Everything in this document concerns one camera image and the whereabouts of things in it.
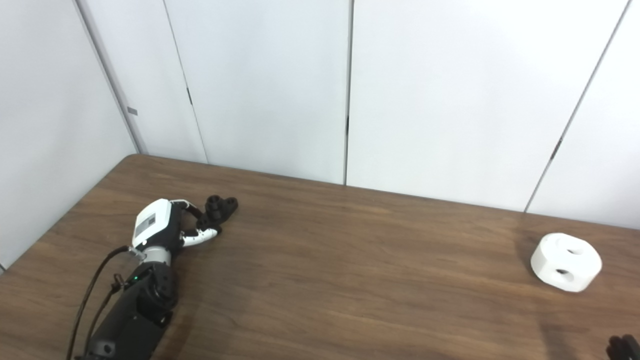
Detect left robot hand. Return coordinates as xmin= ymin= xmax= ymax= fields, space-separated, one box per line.
xmin=131 ymin=198 xmax=222 ymax=253

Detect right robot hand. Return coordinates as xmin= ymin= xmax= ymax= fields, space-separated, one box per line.
xmin=606 ymin=334 xmax=640 ymax=360

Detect black flanged holder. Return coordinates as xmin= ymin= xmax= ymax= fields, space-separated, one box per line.
xmin=196 ymin=195 xmax=239 ymax=228

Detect round white plastic piece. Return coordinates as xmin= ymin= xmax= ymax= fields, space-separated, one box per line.
xmin=530 ymin=232 xmax=603 ymax=293

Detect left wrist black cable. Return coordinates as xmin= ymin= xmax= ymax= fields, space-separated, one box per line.
xmin=66 ymin=245 xmax=146 ymax=360

